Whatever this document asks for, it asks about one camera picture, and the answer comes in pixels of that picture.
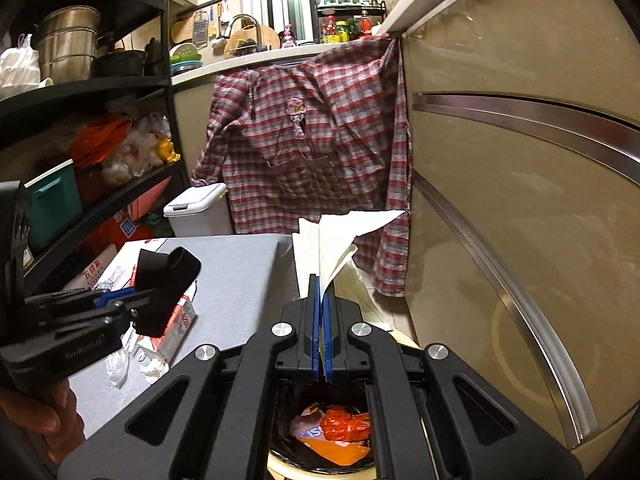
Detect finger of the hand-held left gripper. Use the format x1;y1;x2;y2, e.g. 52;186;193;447
102;304;152;334
92;286;139;310

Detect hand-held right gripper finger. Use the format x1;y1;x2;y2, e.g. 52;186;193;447
322;289;586;480
57;275;323;480

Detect black snack wrapper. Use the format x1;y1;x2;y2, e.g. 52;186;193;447
135;247;202;338

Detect white lined paper sheets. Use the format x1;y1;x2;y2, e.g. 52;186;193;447
291;210;406;332

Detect yellow-rimmed waste bin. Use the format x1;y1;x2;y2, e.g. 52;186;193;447
267;331;422;480

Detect person's left hand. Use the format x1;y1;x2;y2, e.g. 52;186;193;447
0;379;86;466

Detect white and red carton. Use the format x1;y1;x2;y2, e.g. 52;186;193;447
122;287;197;367

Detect clear plastic wrap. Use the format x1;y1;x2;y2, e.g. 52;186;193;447
104;347;132;389

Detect crumpled white tissue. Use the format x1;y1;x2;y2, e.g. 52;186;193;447
139;356;169;377

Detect red printed bag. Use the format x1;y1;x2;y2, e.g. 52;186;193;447
82;195;172;261

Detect black bin liner bag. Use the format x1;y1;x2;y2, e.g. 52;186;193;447
272;385;375;472

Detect crumpled orange wrapper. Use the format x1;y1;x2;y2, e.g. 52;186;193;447
320;407;372;443

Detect white and blue packet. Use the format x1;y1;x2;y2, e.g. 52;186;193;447
290;405;326;442

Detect teal storage container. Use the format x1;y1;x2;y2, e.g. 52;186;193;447
24;159;84;254

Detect white lidded bin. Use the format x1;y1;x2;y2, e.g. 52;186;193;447
163;183;235;237

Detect flat orange packet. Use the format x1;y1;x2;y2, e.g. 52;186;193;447
299;435;372;467

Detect clear bags of food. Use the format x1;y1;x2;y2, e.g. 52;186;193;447
102;114;172;187

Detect red plaid shirt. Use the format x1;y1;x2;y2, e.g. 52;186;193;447
191;34;414;297

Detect orange plastic bag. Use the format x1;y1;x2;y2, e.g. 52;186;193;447
70;116;132;169

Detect yellow plastic bag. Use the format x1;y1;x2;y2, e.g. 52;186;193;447
156;137;181;164

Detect black metal shelf rack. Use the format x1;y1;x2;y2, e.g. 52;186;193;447
0;0;197;306

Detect black cast-iron pot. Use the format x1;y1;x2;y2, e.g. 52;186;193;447
92;40;148;79

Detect beige cabinet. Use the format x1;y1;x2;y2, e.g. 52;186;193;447
380;0;640;463

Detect white plastic bag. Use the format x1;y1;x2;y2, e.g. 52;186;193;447
0;34;42;101

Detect dish rack with plates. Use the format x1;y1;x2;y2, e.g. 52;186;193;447
169;42;204;76

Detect steel stock pot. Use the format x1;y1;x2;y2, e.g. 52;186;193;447
32;6;103;82

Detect wooden cutting board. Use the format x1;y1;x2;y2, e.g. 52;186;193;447
224;24;281;57

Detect metal grater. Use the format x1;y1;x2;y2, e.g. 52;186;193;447
192;10;209;49

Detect spice rack with bottles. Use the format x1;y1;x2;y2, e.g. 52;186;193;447
316;0;389;45

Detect steel kitchen faucet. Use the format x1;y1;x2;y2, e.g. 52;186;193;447
220;14;264;52

